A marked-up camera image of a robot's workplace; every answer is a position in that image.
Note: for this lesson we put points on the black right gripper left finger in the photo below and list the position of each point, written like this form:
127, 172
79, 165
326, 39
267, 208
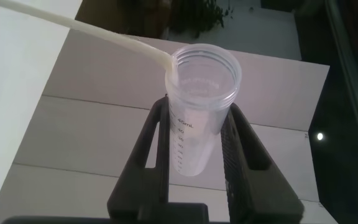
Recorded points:
141, 186

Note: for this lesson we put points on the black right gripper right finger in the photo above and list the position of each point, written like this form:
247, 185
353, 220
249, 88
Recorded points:
259, 193

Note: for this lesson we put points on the test tube with yellowish liquid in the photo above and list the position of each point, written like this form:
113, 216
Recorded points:
197, 102

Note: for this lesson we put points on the dark green potted plant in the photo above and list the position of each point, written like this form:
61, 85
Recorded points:
197, 12

